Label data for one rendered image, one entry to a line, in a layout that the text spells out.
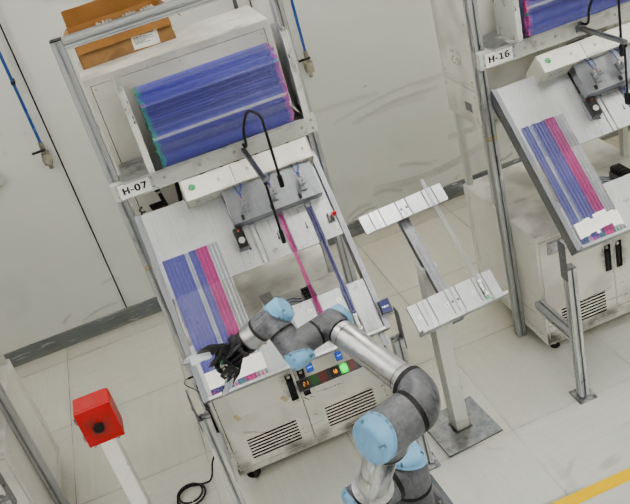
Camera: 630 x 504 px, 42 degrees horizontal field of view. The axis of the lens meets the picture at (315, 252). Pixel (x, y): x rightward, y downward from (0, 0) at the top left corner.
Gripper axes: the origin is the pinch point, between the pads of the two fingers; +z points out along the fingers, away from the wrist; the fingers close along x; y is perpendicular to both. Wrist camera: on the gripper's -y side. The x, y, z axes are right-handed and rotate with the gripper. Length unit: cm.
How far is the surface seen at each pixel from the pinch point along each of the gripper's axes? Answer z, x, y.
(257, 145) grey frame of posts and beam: -35, -25, -89
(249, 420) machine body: 47, 47, -72
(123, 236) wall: 95, -29, -215
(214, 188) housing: -17, -27, -75
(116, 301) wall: 130, -7, -213
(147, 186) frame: -1, -44, -75
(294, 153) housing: -43, -13, -87
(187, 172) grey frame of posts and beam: -13, -37, -80
